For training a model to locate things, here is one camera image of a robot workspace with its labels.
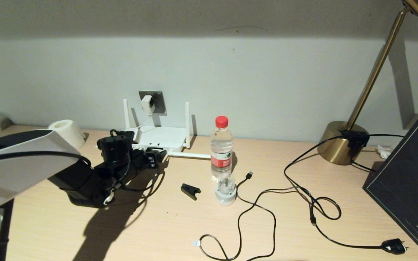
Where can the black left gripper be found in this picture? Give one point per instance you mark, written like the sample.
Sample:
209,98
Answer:
136,165

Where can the white power adapter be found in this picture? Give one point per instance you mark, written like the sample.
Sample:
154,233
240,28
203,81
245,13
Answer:
146,104

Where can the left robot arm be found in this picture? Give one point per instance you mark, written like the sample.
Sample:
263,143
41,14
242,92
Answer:
16,170

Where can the white router with antennas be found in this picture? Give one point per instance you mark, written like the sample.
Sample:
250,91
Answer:
169,137

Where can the small black clip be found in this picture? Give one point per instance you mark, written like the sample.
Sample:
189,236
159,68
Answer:
190,190

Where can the water bottle with red cap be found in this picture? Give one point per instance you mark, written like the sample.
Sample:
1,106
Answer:
221,145

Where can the small glass dome night light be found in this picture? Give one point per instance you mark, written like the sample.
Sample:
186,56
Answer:
226,196

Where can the white toilet paper roll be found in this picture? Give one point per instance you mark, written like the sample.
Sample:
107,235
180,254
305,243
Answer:
67,130

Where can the brass desk lamp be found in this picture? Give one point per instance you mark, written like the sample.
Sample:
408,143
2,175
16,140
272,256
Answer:
339,145

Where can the small white crumpled item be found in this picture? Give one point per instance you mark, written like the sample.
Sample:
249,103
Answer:
383,152

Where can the dark blue box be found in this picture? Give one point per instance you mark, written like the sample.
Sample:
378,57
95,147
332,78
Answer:
405,174

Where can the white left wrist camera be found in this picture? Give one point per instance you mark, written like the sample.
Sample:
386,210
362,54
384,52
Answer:
132,135

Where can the grey wall socket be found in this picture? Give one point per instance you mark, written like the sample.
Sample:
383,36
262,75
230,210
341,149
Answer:
160,101

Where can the black inline switch box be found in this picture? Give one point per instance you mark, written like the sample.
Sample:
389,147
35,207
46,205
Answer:
356,139

